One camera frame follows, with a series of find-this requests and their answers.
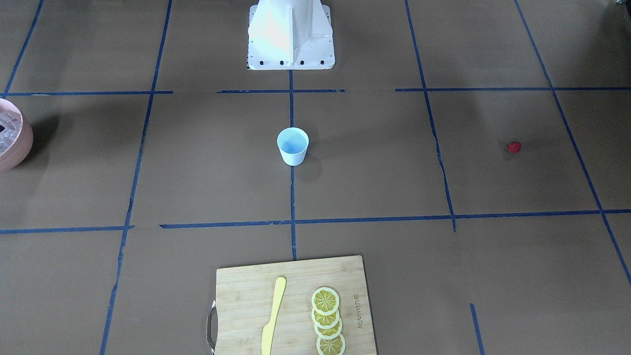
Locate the light blue paper cup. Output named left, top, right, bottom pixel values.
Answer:
left=277, top=127, right=310, bottom=166

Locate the pile of clear ice cubes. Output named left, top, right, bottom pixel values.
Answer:
left=0, top=110, right=23, bottom=154

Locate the top lemon slice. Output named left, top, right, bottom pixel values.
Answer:
left=311, top=287, right=340, bottom=316

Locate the lemon slice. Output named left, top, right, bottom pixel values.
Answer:
left=316, top=333, right=346, bottom=355
left=311, top=308, right=341, bottom=329
left=311, top=287, right=340, bottom=316
left=314, top=319, right=343, bottom=340

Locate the bamboo cutting board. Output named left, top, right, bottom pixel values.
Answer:
left=207, top=255, right=377, bottom=355

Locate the yellow plastic knife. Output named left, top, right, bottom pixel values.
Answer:
left=260, top=276, right=287, bottom=355

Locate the bottom lemon slice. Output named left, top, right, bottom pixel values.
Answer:
left=316, top=333, right=346, bottom=355

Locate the red strawberry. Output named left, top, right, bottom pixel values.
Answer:
left=506, top=142, right=522, bottom=154

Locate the pink bowl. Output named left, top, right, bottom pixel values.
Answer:
left=0, top=99, right=34, bottom=172

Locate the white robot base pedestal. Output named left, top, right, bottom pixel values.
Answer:
left=246, top=0, right=335, bottom=71

